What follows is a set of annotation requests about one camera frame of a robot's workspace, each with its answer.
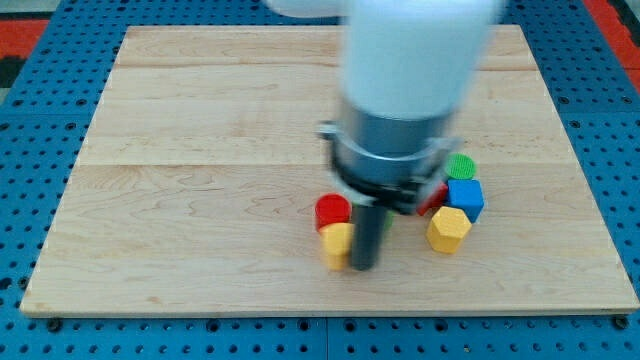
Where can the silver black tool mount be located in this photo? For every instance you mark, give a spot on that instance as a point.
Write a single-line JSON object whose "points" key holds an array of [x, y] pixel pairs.
{"points": [[387, 161]]}

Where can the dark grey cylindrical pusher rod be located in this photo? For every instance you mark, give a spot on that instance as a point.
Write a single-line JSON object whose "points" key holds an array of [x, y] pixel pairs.
{"points": [[369, 228]]}

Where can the yellow heart block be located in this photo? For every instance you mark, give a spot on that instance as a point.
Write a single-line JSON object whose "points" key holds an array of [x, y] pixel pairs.
{"points": [[336, 239]]}

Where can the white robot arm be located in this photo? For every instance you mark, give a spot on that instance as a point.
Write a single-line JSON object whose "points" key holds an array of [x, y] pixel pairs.
{"points": [[405, 68]]}

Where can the wooden board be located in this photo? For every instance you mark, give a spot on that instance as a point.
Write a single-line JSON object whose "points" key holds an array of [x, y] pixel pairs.
{"points": [[193, 194]]}

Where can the green block behind rod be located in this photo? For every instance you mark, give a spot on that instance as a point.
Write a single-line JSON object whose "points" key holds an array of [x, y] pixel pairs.
{"points": [[388, 220]]}

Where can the red cylinder block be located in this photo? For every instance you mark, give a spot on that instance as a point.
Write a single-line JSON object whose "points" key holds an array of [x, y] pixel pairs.
{"points": [[331, 208]]}

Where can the green cylinder block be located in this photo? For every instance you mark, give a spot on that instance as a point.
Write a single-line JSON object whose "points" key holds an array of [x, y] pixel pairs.
{"points": [[460, 167]]}

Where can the yellow hexagon block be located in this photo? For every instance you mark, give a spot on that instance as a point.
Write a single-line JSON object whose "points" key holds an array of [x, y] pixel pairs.
{"points": [[447, 229]]}

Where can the blue cube block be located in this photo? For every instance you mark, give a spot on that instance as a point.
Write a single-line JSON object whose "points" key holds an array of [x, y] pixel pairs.
{"points": [[466, 195]]}

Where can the red block behind mount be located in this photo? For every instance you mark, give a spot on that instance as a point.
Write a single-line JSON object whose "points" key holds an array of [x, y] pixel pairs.
{"points": [[436, 199]]}

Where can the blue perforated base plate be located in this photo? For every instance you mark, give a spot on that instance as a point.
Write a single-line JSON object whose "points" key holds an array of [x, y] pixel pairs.
{"points": [[48, 110]]}

